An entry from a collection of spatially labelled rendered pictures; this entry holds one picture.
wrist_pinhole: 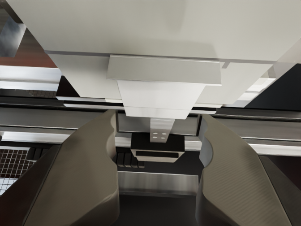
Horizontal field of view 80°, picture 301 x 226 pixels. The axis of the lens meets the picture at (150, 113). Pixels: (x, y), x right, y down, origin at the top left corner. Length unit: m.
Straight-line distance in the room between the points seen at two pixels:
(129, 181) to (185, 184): 0.06
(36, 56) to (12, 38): 0.07
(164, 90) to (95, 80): 0.07
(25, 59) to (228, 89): 0.24
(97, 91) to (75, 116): 0.31
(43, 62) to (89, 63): 0.10
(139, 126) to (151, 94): 0.28
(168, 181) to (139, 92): 0.10
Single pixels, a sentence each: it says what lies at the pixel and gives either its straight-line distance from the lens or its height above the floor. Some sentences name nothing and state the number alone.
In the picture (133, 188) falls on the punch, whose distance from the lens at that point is 0.21.
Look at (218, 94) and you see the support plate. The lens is 0.21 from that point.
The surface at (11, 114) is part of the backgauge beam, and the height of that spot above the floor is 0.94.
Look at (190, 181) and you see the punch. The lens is 0.21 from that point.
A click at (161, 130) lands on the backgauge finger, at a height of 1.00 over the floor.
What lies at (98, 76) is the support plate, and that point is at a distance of 0.18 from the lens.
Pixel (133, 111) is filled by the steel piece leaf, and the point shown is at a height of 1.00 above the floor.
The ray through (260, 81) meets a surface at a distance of 0.26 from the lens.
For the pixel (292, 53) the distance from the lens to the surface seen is 0.40.
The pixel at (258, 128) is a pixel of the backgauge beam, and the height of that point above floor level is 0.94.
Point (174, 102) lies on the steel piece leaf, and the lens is 0.21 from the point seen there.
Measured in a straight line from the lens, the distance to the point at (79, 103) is 0.26.
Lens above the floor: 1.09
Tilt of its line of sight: 22 degrees down
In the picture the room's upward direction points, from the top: 177 degrees counter-clockwise
